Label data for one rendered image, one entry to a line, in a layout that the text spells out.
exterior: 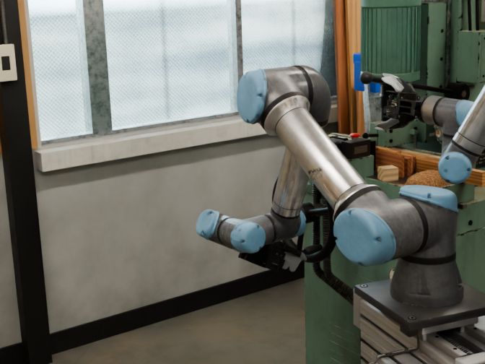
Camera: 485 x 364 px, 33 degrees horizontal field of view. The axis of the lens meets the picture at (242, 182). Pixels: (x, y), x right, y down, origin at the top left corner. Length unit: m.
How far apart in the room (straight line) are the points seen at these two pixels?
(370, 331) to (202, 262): 1.98
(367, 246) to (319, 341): 1.21
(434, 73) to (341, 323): 0.82
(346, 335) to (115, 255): 1.26
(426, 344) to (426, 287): 0.11
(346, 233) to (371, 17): 0.98
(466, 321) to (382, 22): 1.01
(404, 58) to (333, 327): 0.87
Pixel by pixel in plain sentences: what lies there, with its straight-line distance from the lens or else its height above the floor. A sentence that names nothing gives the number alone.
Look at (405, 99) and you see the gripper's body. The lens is 2.21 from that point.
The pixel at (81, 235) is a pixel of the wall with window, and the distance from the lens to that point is 3.44.
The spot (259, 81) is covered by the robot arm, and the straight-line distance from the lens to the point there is 1.78.
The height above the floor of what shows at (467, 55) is 1.23.
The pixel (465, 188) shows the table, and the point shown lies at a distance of 2.39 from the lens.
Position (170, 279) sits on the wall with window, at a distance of 3.71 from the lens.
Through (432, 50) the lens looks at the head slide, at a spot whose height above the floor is 1.25.
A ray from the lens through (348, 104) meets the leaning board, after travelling 3.98.
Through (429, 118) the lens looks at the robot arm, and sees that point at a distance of 2.14.
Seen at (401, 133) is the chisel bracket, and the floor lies 1.00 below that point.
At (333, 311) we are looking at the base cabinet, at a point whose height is 0.44.
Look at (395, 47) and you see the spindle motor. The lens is 2.44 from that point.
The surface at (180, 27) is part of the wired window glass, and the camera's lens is 3.63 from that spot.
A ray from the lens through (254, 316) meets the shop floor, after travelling 3.74.
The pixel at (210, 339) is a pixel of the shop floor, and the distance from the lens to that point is 3.54.
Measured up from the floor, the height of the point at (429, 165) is 0.93.
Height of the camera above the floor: 1.48
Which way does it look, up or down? 14 degrees down
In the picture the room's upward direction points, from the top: 2 degrees counter-clockwise
